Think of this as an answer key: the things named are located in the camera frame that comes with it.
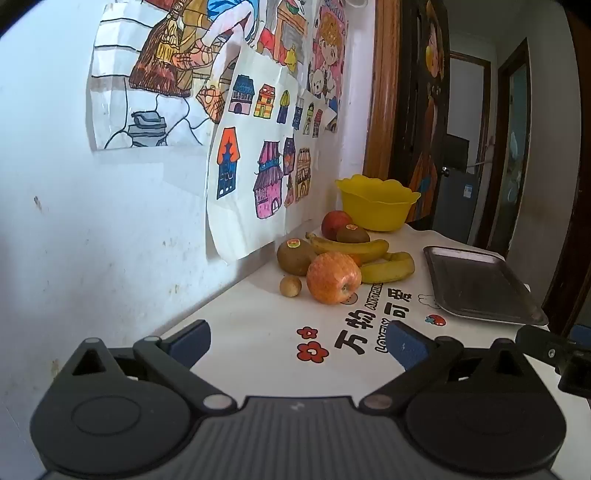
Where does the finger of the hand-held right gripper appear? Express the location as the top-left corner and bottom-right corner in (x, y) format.
(515, 325), (578, 370)

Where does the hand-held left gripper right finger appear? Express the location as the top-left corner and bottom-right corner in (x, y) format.
(360, 320), (540, 413)

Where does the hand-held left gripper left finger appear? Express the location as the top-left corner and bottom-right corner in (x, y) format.
(58, 320), (237, 414)

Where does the yellow banana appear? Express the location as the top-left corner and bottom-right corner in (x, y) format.
(305, 232), (390, 264)
(359, 251), (416, 284)

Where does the metal tray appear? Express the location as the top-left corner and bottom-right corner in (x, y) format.
(423, 246), (550, 327)

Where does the orange-red streaked apple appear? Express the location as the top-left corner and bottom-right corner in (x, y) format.
(307, 252), (363, 305)

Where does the small brown kiwi with sticker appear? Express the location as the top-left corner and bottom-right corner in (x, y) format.
(335, 224), (371, 244)

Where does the large brown kiwi with sticker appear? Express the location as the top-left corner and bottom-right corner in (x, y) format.
(276, 237), (318, 277)

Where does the dark red apple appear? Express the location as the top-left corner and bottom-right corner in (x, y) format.
(321, 210), (354, 239)

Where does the yellow plastic bowl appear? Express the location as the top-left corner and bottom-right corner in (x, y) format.
(335, 174), (422, 232)

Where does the brown wooden door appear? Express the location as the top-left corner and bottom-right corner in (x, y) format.
(539, 9), (591, 334)

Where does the grey washing machine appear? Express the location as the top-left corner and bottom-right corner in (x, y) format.
(433, 134), (479, 246)

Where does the coloured houses drawing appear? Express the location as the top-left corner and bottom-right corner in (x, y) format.
(205, 36), (338, 267)

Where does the orange dress door poster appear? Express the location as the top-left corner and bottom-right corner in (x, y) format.
(407, 0), (448, 223)

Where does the dark wooden door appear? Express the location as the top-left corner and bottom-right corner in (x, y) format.
(396, 0), (452, 228)

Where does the large coloured figure drawing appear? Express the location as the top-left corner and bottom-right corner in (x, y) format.
(89, 0), (311, 151)

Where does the dark brown door frame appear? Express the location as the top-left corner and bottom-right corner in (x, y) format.
(486, 37), (533, 260)

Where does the wooden door frame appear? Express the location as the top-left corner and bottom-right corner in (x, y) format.
(362, 0), (403, 180)

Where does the pink girl wall poster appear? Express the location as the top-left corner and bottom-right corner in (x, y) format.
(307, 0), (351, 134)

